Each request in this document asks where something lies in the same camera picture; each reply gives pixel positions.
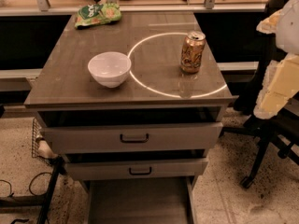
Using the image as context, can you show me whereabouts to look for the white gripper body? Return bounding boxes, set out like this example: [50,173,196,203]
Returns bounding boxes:
[256,9,281,34]

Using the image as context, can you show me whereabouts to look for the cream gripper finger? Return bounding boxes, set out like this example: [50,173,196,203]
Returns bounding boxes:
[253,54,299,119]

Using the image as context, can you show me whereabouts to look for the orange soda can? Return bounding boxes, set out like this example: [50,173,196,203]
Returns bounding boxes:
[180,31,206,74]

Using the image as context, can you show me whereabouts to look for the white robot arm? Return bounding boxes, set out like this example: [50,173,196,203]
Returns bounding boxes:
[253,0,299,119]

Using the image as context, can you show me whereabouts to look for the green rice chip bag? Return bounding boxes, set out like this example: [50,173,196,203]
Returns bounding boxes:
[75,3,121,29]

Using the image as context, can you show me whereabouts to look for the black office chair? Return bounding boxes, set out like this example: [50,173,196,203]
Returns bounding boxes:
[223,0,299,189]

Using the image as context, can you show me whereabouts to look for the grey top drawer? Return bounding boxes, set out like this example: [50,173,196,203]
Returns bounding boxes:
[42,122,222,154]

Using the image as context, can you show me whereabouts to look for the grey drawer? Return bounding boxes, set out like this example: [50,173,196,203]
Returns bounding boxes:
[42,122,222,154]
[84,177,197,224]
[65,158,207,181]

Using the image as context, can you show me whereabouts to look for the grey middle drawer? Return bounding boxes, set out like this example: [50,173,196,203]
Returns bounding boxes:
[65,158,207,181]

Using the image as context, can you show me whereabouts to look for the grey bottom drawer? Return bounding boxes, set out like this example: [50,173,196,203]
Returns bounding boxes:
[84,177,197,224]

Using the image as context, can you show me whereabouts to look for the white ceramic bowl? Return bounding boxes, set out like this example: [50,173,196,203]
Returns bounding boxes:
[88,51,132,88]

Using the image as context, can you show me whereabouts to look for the black stand leg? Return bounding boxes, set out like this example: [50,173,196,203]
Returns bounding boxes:
[36,157,64,224]

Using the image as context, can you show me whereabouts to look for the black top drawer handle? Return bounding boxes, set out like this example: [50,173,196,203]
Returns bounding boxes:
[120,133,150,144]

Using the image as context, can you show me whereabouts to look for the black drawer handle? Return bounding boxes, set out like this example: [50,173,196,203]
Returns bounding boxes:
[128,167,152,175]
[120,133,150,144]

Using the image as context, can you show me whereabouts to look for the black middle drawer handle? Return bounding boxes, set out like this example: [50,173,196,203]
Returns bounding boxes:
[128,167,152,175]

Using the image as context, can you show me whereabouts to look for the black floor cable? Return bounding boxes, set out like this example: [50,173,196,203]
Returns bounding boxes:
[0,171,53,198]

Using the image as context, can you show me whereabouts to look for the wire mesh basket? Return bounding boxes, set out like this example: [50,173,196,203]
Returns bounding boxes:
[32,119,58,166]

